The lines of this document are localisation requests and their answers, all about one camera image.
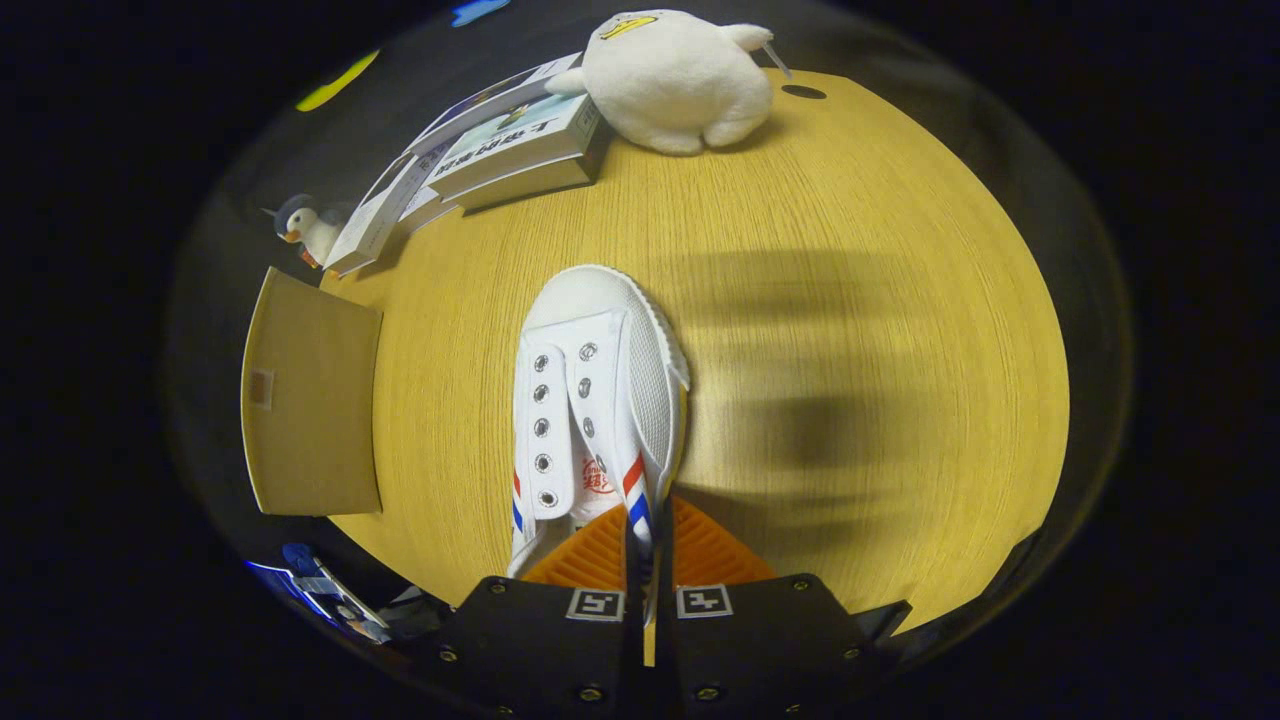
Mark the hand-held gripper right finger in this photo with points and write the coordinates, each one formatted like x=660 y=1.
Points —
x=665 y=560

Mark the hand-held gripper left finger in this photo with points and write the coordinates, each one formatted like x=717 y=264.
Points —
x=634 y=560

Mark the white canvas shoe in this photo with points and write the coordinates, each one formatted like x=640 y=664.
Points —
x=600 y=400

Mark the cream fabric storage box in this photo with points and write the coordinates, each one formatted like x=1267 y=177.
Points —
x=310 y=400

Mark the white-framed screen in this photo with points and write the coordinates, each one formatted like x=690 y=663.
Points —
x=350 y=610

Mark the blue soft object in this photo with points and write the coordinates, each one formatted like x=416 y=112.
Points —
x=300 y=558

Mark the white printed booklet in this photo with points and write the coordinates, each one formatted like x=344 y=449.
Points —
x=425 y=212

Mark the thick book with pale cover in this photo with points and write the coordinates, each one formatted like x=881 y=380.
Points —
x=520 y=150

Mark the white book with portrait cover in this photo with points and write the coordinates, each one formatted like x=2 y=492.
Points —
x=370 y=225

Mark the penguin plush toy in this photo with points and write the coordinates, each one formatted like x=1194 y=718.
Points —
x=315 y=235

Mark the white duck plush toy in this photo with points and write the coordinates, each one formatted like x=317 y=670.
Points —
x=670 y=90

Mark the book with blue photo cover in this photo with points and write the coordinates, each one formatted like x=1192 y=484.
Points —
x=490 y=100

